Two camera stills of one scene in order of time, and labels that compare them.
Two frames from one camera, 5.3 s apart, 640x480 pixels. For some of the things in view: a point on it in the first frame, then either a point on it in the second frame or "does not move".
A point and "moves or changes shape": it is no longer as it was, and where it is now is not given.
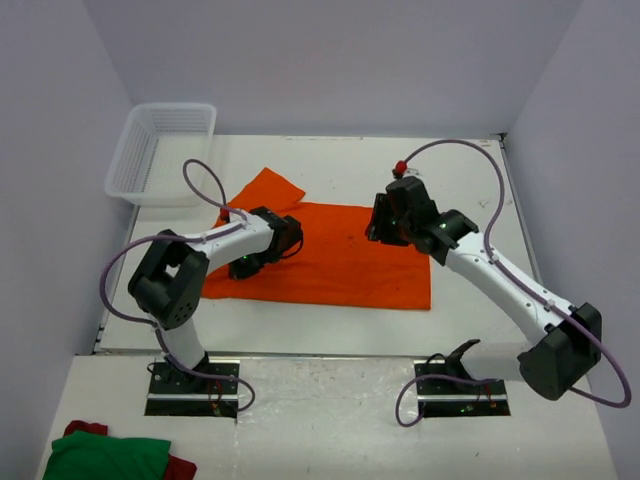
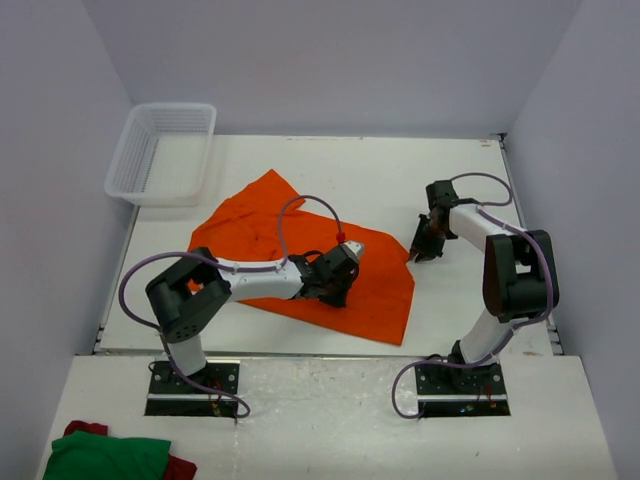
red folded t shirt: x=177 y=468 does not move
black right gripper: x=378 y=230 -> x=420 y=248
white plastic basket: x=164 y=155 does not move
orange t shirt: x=337 y=264 moves or changes shape
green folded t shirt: x=85 y=456 does not move
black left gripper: x=241 y=273 -> x=338 y=299
